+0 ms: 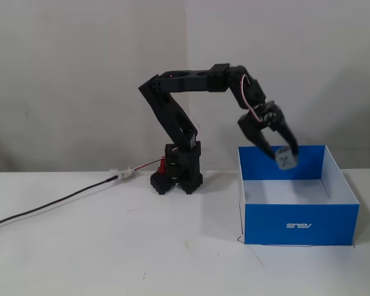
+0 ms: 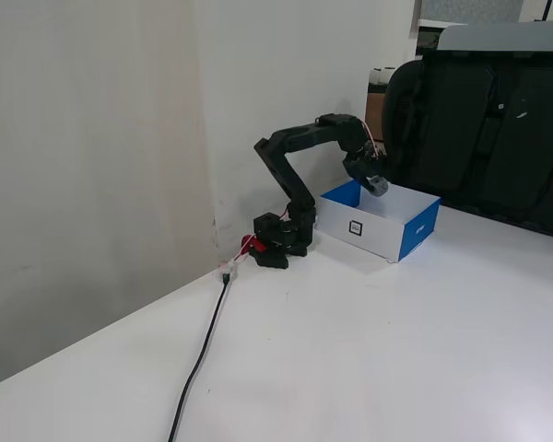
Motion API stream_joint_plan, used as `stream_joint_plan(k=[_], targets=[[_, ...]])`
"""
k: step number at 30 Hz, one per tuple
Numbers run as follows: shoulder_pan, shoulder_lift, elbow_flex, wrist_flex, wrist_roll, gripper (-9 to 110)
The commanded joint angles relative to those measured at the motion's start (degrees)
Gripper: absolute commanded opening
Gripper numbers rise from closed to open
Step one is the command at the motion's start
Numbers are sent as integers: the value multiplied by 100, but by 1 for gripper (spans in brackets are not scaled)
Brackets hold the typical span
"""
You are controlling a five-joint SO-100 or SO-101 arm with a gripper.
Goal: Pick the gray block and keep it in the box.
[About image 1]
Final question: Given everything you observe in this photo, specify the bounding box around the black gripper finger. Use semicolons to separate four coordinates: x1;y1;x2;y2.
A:
245;130;278;161
275;118;300;157

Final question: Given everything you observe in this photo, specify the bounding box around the black power cable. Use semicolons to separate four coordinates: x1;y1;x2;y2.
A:
0;175;115;231

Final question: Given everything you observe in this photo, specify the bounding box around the red white base wire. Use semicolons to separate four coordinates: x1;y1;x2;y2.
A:
132;158;164;171

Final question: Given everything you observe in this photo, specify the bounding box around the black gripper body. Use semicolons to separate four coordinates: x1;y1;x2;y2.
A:
237;99;285;141

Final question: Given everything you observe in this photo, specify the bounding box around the red white arm wire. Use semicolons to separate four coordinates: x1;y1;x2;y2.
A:
240;75;265;125

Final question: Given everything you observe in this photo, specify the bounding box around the blue and white cardboard box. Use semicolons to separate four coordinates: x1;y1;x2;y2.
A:
237;144;360;246

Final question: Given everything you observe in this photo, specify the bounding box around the gray block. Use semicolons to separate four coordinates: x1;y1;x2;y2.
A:
273;147;299;171

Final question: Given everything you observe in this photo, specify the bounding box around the white tape cable joint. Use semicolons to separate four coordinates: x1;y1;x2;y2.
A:
109;166;137;181

